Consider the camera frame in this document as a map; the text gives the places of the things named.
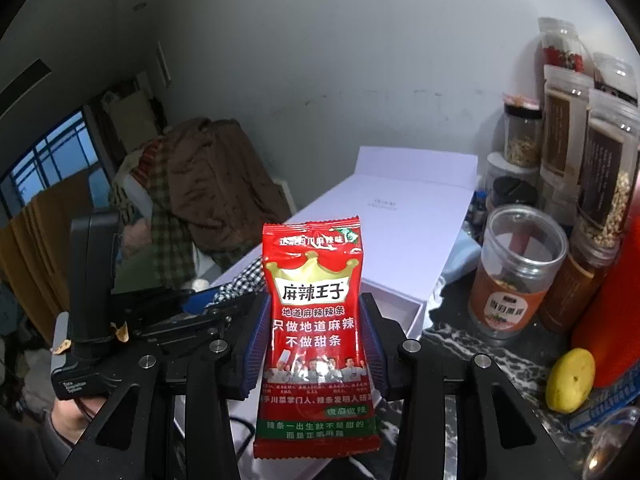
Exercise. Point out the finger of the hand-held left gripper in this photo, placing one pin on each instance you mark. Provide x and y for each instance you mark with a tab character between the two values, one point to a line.
200	330
225	304

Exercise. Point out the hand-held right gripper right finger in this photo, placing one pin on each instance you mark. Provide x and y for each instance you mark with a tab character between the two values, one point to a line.
372	345

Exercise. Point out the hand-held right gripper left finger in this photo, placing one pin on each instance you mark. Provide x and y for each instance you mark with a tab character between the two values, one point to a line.
252	350

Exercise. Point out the black white checked cloth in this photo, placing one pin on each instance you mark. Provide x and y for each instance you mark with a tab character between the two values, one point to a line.
242	277

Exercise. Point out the red snack packet crown print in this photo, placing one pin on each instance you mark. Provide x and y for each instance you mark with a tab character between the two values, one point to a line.
315	320

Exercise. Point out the white gift box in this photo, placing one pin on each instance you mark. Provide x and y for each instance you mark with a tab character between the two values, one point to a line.
395	210

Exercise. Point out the person's left forearm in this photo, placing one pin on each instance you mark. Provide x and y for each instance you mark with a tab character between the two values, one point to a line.
25	450

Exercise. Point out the person's left hand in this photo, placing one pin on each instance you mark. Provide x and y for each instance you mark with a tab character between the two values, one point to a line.
75	417

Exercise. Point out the grey green cloth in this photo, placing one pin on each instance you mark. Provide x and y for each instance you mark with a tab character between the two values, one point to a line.
150	270

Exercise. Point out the green checked scarf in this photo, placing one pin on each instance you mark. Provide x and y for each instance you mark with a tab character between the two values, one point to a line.
167	220

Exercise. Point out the brown jacket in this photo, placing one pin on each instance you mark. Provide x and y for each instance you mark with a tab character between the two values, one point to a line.
220	185

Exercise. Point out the light blue cloth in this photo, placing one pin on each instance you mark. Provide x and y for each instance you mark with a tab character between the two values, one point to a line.
462	260

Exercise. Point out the window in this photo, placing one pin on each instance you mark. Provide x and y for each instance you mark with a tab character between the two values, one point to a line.
45	155

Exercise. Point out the clear jar orange label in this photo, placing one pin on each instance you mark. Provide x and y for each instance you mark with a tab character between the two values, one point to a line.
517	280

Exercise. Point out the beige cushion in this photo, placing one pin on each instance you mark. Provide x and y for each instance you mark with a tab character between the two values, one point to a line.
130	110

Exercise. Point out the small blue cap bottle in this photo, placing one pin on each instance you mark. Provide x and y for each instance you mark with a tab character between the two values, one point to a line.
480	207

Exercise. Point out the ceiling air vent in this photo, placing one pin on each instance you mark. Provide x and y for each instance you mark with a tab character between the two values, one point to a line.
22	85

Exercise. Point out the yellow lemon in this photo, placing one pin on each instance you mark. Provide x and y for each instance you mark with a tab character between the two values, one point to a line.
570	380

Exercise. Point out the black lid jar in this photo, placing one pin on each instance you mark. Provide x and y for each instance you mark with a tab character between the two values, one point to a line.
515	192

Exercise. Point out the clear jar of red powder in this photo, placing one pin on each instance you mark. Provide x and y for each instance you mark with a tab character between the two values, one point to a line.
575	285

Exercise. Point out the white lid jar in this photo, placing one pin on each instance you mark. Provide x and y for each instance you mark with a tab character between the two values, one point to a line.
500	165

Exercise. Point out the blue tablet tube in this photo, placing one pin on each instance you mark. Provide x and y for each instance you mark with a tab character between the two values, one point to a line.
605	410

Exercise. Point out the red plastic bottle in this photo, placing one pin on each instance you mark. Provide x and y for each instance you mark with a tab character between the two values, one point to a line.
617	320

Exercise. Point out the clear jar of nuts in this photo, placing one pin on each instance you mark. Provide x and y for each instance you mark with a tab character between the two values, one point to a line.
522	135

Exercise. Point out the clear drinking glass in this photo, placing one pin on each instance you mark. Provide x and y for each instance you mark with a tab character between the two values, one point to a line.
615	440

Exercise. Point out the tall jar brown label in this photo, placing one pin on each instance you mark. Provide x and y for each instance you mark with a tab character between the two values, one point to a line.
565	125

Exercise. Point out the clear jar of red berries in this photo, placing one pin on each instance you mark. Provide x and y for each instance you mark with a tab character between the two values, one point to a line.
562	45

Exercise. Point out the clear jar dark contents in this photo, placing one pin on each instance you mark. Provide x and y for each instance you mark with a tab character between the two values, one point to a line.
614	75

